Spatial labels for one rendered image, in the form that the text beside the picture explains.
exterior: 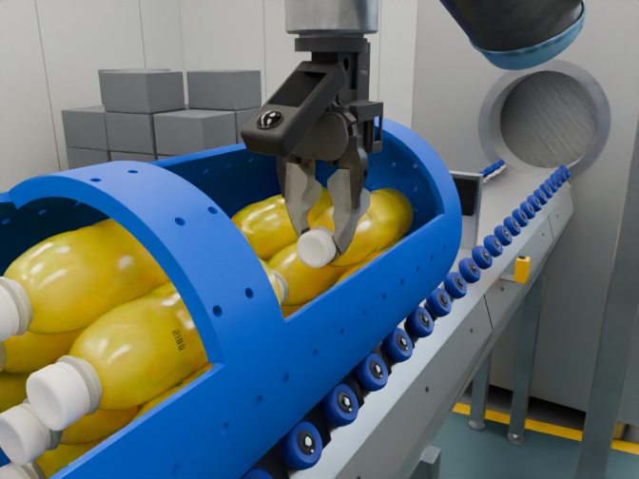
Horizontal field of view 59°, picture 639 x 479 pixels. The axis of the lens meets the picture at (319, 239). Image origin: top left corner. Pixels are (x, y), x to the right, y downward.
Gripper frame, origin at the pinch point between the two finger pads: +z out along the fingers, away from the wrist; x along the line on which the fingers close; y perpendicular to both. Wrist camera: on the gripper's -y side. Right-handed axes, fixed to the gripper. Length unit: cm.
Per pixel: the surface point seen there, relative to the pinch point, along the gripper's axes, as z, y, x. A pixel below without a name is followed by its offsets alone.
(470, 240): 18, 62, 1
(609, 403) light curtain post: 54, 76, -29
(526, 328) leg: 68, 130, -1
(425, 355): 20.8, 17.8, -6.2
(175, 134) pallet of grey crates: 32, 217, 240
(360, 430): 20.6, -1.3, -6.1
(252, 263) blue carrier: -4.6, -19.0, -6.0
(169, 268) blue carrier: -5.7, -24.6, -3.9
